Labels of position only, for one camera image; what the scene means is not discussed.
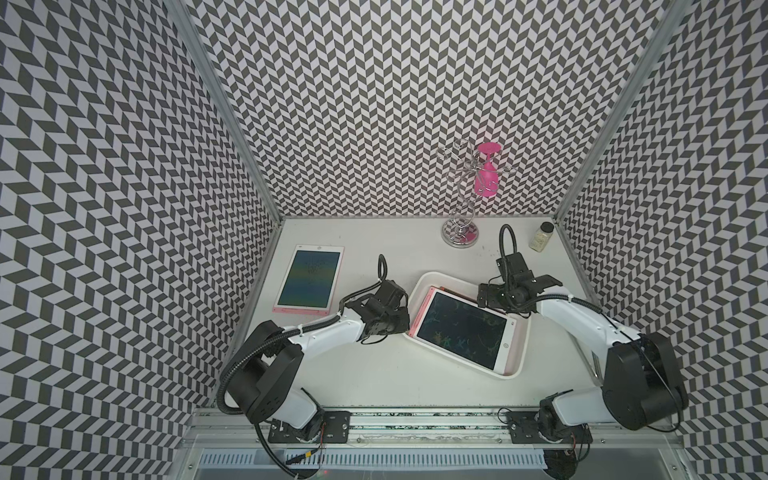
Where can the pink writing tablet colourful screen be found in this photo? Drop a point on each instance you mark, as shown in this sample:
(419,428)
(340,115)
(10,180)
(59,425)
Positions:
(309,283)

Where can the small glass jar black lid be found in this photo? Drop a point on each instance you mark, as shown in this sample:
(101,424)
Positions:
(541,237)

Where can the metal tongs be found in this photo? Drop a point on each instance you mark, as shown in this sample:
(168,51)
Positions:
(590,360)

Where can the aluminium front rail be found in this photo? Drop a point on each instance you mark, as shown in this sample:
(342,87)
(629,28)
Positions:
(415,427)

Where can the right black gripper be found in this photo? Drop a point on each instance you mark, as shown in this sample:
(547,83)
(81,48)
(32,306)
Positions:
(492,297)

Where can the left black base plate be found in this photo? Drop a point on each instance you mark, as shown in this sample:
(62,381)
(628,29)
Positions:
(330,427)

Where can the white plastic storage tray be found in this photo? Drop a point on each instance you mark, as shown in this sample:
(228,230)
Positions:
(468,291)

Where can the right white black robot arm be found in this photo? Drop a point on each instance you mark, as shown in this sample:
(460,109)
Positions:
(641,381)

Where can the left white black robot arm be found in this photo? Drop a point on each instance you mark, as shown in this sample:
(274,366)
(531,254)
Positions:
(258,381)

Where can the pink plastic goblet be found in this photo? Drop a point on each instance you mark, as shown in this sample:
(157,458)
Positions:
(486,181)

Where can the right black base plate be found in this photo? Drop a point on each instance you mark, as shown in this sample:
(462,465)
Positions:
(529,427)

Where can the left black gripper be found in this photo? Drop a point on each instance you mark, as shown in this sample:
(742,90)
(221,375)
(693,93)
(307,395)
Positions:
(404,323)

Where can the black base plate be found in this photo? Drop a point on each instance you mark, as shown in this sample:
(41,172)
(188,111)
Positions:
(529,427)
(330,427)

